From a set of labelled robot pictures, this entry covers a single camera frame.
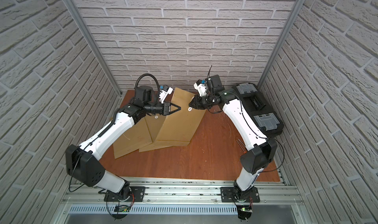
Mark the left brown file bag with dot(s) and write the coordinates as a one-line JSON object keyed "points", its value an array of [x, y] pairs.
{"points": [[133, 139]]}

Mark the brown kraft file bag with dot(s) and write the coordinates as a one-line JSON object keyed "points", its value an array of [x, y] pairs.
{"points": [[179, 128]]}

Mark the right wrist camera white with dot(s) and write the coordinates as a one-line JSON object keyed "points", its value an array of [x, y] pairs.
{"points": [[201, 87]]}

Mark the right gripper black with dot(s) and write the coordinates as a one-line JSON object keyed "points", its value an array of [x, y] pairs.
{"points": [[197, 101]]}

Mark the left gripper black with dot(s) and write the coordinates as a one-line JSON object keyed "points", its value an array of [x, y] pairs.
{"points": [[166, 108]]}

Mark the middle brown file bag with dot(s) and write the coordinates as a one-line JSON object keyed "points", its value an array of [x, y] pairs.
{"points": [[154, 124]]}

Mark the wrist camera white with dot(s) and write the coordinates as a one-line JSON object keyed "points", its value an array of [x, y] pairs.
{"points": [[201, 87], [164, 91]]}

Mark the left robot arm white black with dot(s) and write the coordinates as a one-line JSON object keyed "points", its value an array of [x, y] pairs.
{"points": [[82, 161]]}

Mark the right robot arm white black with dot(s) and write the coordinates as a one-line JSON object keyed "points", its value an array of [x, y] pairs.
{"points": [[260, 149]]}

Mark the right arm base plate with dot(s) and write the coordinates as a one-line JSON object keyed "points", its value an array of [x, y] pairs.
{"points": [[229, 194]]}

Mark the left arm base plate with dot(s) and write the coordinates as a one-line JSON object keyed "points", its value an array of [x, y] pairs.
{"points": [[137, 193]]}

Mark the aluminium rail frame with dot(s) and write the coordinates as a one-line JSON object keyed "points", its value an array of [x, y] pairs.
{"points": [[186, 197]]}

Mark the black plastic toolbox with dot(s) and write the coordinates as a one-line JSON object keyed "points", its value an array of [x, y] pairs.
{"points": [[258, 108]]}

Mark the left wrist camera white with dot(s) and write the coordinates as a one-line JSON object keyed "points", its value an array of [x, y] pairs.
{"points": [[164, 91]]}

